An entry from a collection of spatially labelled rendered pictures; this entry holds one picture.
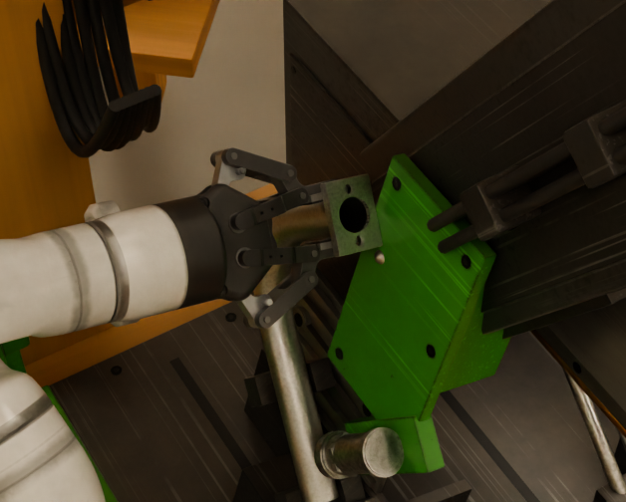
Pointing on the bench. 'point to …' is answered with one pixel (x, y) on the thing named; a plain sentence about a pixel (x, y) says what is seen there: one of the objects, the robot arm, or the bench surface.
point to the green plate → (415, 306)
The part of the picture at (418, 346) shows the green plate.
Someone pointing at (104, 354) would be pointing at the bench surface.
